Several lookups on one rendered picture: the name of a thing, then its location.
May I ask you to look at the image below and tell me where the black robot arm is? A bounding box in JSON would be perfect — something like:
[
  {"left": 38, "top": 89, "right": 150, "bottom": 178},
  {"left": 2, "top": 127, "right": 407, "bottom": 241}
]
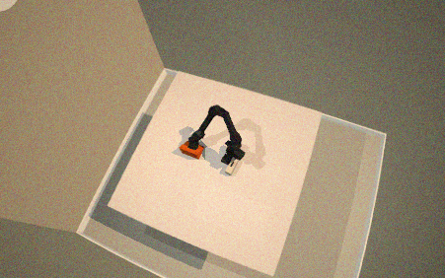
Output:
[{"left": 188, "top": 104, "right": 246, "bottom": 161}]

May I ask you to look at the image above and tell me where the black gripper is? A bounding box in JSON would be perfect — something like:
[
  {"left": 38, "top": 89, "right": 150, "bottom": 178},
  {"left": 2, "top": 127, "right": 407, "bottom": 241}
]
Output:
[{"left": 221, "top": 149, "right": 234, "bottom": 165}]

